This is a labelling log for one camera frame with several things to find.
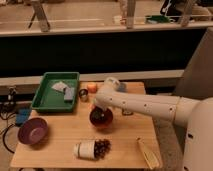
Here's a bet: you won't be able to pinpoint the red bowl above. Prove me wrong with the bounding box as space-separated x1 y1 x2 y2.
89 107 113 128

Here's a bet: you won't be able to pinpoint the black eraser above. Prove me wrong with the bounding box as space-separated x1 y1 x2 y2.
92 110 104 122

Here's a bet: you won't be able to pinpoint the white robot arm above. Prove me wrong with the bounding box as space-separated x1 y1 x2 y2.
94 77 213 171

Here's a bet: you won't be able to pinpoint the purple bowl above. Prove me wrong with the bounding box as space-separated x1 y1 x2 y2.
18 118 48 145

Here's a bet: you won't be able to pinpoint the orange round object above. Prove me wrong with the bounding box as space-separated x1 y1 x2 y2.
87 82 97 93

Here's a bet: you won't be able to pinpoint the small metal cup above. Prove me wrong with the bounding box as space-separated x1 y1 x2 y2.
79 89 88 102

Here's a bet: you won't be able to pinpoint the grey sponge block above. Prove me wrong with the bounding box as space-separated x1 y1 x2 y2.
64 87 74 102

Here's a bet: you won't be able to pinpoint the white cloth piece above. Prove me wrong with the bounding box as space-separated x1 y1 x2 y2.
52 81 67 92

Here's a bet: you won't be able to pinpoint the brown grape bunch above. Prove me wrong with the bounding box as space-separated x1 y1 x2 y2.
94 139 111 159

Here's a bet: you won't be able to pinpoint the green plastic tray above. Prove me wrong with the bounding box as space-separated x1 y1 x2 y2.
31 72 79 113

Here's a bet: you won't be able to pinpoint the white cup on side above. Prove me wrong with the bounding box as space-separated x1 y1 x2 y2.
73 140 95 159

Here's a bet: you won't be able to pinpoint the green object in background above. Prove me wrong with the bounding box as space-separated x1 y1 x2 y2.
146 15 171 24

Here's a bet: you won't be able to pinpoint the yellow corn cob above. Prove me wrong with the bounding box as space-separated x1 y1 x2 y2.
137 138 160 169

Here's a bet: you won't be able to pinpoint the blue box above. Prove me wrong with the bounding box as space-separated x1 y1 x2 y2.
15 108 31 126

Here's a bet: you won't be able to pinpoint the black cables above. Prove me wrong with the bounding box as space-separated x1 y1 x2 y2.
0 101 18 154

